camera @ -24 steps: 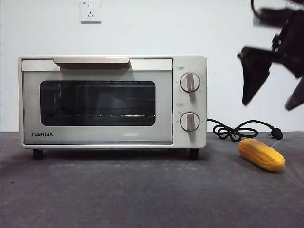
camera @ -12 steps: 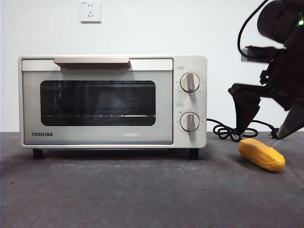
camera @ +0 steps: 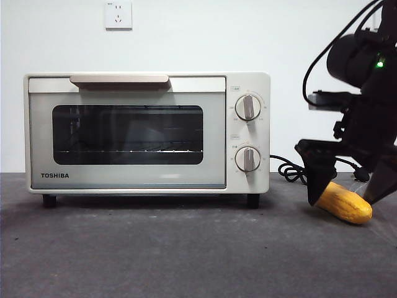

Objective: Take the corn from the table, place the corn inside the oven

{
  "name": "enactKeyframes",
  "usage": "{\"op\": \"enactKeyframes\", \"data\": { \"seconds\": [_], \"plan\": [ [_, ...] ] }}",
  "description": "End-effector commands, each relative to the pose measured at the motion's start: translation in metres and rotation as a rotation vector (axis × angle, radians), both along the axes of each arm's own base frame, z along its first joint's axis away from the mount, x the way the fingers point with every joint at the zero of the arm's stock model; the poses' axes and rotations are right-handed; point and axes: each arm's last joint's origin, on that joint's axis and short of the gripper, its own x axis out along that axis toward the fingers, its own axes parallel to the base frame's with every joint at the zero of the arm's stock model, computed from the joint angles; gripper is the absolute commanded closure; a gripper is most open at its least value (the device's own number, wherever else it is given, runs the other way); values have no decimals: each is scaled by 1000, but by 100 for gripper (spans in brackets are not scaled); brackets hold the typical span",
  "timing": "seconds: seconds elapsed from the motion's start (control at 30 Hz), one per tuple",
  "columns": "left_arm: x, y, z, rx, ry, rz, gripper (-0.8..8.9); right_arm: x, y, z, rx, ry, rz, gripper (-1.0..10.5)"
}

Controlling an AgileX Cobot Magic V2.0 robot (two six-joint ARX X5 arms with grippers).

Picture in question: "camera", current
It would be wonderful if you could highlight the cream oven temperature knob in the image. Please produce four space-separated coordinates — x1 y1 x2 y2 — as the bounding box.
234 94 262 122

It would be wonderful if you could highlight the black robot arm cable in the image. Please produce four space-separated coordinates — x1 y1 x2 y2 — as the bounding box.
303 0 382 106

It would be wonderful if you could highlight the cream oven timer knob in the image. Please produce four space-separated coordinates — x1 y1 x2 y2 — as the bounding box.
234 146 262 173

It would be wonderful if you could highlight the white wall socket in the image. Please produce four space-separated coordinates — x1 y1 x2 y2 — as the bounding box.
104 1 133 31

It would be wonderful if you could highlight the glass oven door with handle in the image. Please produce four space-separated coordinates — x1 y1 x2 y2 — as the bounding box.
28 74 227 189

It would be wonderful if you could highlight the yellow corn cob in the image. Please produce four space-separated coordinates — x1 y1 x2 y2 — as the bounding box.
314 181 373 225

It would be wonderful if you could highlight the metal wire oven rack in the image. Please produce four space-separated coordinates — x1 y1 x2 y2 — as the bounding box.
58 149 204 155

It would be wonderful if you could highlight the cream Toshiba toaster oven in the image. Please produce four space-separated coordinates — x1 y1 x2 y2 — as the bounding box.
23 71 271 209

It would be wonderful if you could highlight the black power cord with plug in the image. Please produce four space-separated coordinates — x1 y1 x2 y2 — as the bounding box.
269 154 372 185

